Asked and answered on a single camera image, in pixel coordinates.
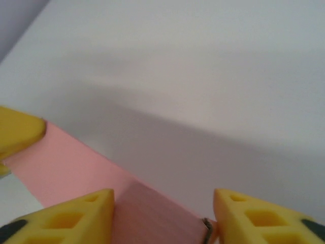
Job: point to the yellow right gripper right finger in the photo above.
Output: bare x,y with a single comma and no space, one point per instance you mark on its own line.
264,221

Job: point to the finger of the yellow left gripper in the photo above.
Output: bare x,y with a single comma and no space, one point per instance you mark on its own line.
17,129
3,169

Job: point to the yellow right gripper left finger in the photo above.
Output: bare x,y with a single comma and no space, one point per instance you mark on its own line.
68,221

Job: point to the pink paper box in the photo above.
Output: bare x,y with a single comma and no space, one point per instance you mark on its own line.
83,172

